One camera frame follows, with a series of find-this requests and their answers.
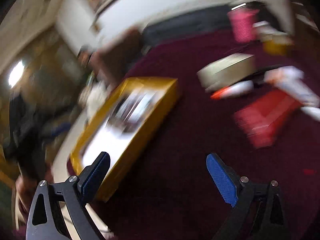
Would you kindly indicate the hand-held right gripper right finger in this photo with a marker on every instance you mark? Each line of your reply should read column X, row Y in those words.
column 221, row 180

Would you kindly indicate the pink ribbed cup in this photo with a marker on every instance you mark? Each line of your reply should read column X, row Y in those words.
column 242, row 26

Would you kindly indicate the beige flat box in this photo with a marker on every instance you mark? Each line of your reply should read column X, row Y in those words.
column 225, row 73

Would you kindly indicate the yellow tape roll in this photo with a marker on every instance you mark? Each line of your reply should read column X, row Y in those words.
column 277, row 45

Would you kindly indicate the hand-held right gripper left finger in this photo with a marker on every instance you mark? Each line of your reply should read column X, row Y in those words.
column 96, row 177

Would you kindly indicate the red flat box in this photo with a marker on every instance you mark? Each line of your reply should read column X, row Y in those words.
column 267, row 120

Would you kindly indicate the brown leather chair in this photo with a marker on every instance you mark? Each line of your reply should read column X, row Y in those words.
column 117, row 52

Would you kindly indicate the person's left forearm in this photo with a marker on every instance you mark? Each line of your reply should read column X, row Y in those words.
column 21, row 192

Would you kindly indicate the white bottle with orange cap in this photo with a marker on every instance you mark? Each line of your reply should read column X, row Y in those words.
column 233, row 90

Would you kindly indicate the dark grey sofa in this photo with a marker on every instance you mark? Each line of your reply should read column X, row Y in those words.
column 180, row 25

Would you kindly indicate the maroon tablecloth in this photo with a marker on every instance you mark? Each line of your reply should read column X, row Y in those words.
column 190, row 155

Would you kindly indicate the wooden glass door cabinet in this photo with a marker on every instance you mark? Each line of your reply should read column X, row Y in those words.
column 42, row 80

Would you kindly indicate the yellow cardboard box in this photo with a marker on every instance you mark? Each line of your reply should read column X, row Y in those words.
column 150, row 122

